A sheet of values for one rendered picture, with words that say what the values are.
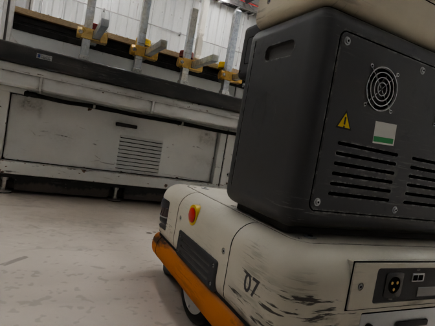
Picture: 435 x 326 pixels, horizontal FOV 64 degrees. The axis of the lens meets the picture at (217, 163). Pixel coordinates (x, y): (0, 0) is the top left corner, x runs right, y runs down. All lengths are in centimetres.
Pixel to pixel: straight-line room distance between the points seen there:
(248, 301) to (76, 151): 156
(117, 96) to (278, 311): 145
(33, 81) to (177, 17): 818
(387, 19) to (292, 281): 50
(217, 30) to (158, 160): 827
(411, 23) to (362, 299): 52
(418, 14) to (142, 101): 136
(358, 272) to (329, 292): 6
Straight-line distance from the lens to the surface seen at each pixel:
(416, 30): 83
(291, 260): 58
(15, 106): 203
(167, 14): 974
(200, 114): 196
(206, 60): 175
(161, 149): 212
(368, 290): 67
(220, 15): 1032
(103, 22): 157
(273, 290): 59
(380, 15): 76
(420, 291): 79
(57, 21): 202
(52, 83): 181
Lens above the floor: 42
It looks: 3 degrees down
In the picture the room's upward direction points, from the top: 10 degrees clockwise
